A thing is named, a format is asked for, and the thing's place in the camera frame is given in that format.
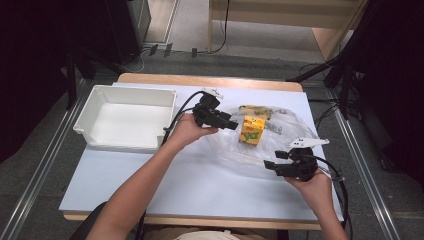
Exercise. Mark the black metal stand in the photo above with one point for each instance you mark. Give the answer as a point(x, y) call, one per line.
point(345, 90)
point(71, 83)

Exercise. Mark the white board sheet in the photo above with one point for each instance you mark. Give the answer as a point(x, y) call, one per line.
point(200, 193)

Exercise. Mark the black cabinet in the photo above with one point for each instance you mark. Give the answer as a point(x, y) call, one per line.
point(128, 30)

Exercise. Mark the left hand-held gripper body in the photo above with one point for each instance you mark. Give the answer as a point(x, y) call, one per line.
point(206, 111)

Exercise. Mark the person's left hand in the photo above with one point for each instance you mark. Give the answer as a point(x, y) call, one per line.
point(188, 131)

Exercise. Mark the dark curtain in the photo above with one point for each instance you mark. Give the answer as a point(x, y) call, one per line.
point(393, 83)
point(33, 66)

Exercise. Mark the white plastic tray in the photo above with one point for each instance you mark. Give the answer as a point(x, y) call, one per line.
point(128, 125)

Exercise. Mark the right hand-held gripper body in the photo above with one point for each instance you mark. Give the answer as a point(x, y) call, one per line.
point(301, 165)

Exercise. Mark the person's right hand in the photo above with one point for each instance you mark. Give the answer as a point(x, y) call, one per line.
point(315, 190)

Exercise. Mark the metal floor rail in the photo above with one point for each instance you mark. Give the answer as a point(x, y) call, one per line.
point(363, 170)
point(36, 170)

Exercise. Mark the wooden shelf unit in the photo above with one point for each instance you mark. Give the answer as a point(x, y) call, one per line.
point(286, 15)

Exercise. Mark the clear smiley plastic bag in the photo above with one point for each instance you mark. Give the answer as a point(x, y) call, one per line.
point(283, 133)

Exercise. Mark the yellow juice carton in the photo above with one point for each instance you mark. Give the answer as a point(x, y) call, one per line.
point(252, 130)

